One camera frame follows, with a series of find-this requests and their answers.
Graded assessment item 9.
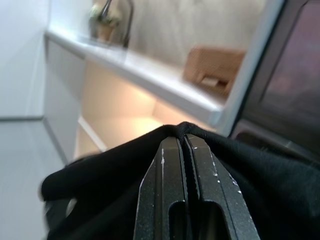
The potted plant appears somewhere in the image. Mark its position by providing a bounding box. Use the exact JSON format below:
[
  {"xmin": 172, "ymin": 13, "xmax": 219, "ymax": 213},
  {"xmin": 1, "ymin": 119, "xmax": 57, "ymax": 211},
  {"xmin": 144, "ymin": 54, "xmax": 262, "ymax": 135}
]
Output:
[{"xmin": 88, "ymin": 2, "xmax": 121, "ymax": 43}]

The white cabinet shelf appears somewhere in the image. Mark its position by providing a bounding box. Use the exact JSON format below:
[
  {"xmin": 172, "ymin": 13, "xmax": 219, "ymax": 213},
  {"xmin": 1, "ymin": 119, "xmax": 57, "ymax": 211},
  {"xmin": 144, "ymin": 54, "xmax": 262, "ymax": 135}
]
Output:
[{"xmin": 43, "ymin": 31, "xmax": 225, "ymax": 163}]

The brown woven box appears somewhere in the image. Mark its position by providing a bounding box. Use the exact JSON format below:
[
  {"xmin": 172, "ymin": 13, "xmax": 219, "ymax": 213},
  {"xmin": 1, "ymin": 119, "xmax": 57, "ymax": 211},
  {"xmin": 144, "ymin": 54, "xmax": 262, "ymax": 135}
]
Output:
[{"xmin": 183, "ymin": 44, "xmax": 247, "ymax": 97}]

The dark curved faucet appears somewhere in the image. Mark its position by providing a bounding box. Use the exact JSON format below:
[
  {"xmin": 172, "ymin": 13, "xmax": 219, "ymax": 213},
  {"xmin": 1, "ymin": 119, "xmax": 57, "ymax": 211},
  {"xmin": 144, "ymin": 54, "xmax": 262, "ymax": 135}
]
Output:
[{"xmin": 99, "ymin": 0, "xmax": 135, "ymax": 48}]

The black garment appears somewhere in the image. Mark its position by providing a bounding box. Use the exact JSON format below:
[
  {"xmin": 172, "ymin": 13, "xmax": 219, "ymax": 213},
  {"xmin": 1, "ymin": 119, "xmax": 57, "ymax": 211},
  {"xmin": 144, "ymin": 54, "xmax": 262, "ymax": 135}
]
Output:
[{"xmin": 41, "ymin": 121, "xmax": 320, "ymax": 240}]

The grey washing machine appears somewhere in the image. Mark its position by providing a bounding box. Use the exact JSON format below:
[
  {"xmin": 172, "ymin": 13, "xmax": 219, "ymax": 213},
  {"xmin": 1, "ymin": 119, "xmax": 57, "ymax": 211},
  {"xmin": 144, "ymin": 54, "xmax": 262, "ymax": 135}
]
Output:
[{"xmin": 207, "ymin": 0, "xmax": 320, "ymax": 163}]

